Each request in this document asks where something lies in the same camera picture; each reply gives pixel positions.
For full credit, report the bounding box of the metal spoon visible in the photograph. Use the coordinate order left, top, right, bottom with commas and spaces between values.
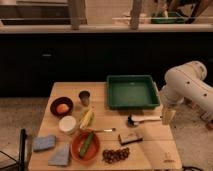
93, 128, 116, 133

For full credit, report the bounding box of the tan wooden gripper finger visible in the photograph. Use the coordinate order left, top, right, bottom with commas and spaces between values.
162, 107, 176, 125

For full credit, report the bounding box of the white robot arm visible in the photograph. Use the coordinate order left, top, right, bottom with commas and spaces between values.
159, 61, 213, 125

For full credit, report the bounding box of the green background bin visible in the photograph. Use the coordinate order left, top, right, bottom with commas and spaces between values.
151, 12, 185, 24

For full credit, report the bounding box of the brown whiteboard eraser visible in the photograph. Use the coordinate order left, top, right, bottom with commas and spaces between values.
118, 132, 143, 145

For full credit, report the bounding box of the green plastic tray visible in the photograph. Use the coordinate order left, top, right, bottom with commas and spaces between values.
107, 75, 160, 110

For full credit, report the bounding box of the small metal cup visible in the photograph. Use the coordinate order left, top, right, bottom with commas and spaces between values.
79, 90, 90, 106

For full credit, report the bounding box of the dark brown bowl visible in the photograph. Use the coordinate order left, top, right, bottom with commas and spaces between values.
50, 97, 73, 117

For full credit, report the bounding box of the white handled brush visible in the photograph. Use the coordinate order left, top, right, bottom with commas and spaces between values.
127, 115, 162, 127

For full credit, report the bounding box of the blue sponge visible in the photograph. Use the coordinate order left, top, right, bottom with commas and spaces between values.
33, 135, 56, 152

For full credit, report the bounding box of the orange fruit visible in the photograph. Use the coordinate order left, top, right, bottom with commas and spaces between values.
56, 104, 69, 114

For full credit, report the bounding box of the yellow corn cob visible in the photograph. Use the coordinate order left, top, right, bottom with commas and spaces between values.
79, 109, 94, 129

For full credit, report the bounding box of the grey blue cloth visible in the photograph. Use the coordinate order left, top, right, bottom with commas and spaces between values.
48, 144, 70, 166

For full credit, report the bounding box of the white paper cup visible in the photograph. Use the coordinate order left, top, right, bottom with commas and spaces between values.
59, 116, 77, 134

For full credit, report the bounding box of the green cucumber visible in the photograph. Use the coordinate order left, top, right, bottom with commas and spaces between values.
79, 132, 94, 158

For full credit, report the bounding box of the bunch of dark grapes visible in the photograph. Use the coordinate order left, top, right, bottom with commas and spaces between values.
102, 147, 130, 164

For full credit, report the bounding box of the black stand pole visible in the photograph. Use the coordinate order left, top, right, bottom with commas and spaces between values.
18, 129, 27, 171

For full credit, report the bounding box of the orange plate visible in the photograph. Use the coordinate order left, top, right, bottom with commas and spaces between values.
70, 130, 100, 164

